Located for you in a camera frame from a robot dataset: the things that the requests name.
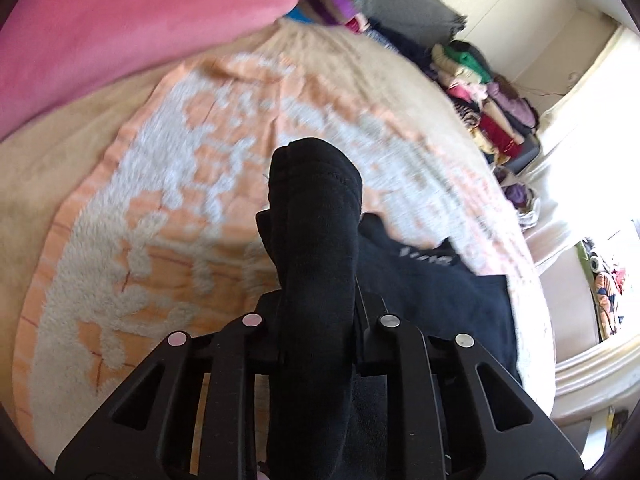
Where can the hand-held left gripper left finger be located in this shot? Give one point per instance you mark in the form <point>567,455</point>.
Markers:
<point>260,342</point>

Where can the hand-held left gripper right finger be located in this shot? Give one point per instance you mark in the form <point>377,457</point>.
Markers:
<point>382,342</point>

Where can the black shirt with orange cuffs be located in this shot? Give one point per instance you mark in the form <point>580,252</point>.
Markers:
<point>315,270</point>

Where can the white bag of clothes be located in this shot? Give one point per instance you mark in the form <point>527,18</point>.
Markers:
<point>522,197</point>

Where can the pile of folded clothes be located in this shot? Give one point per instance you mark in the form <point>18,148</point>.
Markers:
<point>490,105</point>

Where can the orange and white patterned blanket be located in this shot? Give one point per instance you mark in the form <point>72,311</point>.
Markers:
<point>190,200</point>

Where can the patterned cloth heap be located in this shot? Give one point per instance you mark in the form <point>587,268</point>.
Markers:
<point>607,285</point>

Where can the dark floral cloth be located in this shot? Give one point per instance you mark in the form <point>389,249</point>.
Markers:
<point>400,42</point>

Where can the colourful striped garment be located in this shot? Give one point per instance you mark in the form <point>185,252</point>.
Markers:
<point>330,2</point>

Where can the pink fleece blanket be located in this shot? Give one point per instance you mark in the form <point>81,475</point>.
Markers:
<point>125,25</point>

